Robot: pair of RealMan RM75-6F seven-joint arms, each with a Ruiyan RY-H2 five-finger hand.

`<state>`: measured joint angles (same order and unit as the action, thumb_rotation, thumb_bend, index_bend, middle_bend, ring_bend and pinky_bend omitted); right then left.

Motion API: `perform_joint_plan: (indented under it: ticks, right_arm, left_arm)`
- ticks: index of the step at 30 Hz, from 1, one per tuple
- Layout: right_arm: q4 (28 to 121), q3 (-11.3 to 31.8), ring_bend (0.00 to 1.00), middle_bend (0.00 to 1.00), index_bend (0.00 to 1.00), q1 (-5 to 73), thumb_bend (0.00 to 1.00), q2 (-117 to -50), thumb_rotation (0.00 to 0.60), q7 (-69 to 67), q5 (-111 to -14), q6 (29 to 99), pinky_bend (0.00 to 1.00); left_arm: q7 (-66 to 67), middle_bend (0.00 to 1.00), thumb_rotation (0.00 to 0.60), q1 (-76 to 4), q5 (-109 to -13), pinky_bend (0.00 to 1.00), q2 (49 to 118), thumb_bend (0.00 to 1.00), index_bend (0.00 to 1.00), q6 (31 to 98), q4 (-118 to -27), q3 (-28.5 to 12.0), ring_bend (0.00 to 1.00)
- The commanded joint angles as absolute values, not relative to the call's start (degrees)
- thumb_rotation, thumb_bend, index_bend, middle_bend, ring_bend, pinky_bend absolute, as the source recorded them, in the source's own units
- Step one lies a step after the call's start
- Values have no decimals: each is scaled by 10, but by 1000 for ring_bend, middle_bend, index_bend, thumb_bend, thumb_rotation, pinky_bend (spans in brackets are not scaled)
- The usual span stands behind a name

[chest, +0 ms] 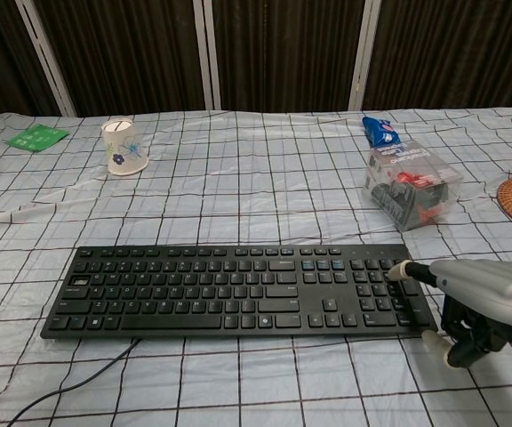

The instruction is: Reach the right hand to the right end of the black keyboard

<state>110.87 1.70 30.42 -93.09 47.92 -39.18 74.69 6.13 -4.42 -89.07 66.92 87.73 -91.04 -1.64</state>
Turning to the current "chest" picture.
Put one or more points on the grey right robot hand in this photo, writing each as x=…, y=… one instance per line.
x=491, y=289

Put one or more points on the black computer keyboard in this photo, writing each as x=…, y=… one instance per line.
x=238, y=293

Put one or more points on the clear plastic capsule box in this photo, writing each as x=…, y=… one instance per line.
x=409, y=184

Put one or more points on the blue snack packet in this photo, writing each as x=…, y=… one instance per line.
x=379, y=131

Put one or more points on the checked blue tablecloth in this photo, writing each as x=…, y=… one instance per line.
x=256, y=200

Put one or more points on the dark folding screen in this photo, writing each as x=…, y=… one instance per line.
x=282, y=49

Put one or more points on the white floral paper cup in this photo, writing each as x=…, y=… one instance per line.
x=122, y=149

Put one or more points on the green flat packet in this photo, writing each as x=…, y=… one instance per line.
x=36, y=139

